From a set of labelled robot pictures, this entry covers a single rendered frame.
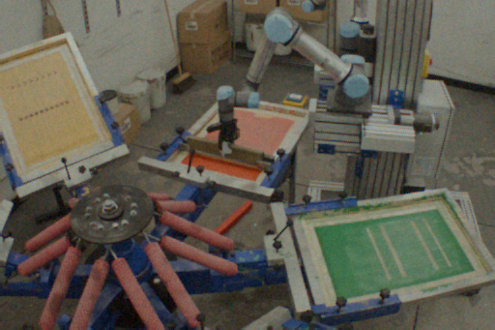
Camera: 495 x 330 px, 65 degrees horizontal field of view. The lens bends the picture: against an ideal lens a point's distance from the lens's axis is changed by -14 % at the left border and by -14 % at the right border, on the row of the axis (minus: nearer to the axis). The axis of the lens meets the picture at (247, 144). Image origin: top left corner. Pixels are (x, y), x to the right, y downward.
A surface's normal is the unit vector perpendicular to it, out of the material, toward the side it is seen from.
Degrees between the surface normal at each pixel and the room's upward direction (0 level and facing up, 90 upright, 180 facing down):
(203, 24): 90
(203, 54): 90
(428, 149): 90
